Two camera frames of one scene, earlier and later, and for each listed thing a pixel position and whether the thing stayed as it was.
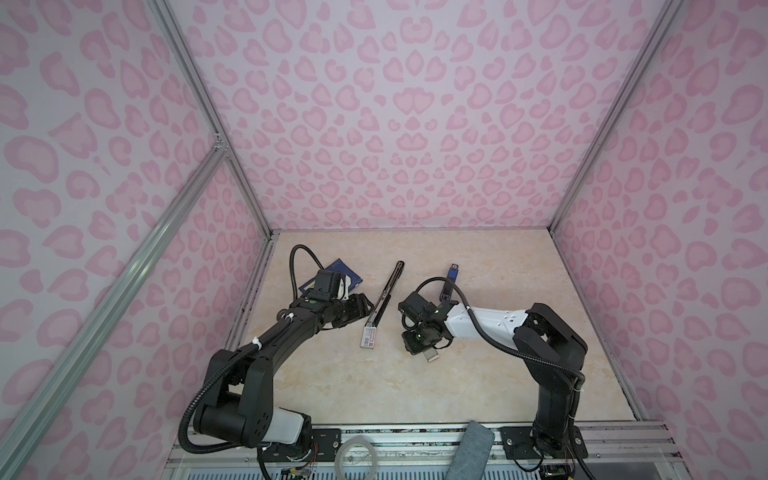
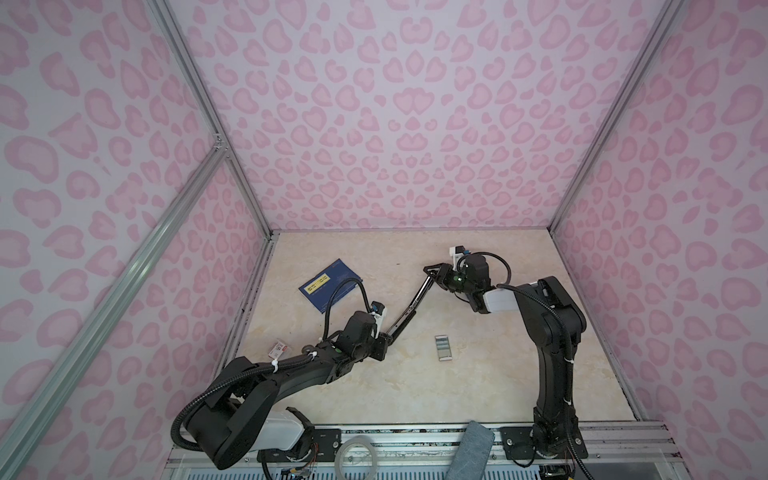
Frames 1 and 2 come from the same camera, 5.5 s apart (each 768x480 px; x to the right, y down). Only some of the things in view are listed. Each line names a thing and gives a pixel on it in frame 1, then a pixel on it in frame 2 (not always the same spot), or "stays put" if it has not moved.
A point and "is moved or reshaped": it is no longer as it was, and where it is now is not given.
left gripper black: (359, 308) → (382, 347)
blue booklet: (338, 266) stays put
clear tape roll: (349, 441) stays put
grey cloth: (471, 458) stays put
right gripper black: (411, 347) → (444, 275)
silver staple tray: (431, 354) is moved or reshaped
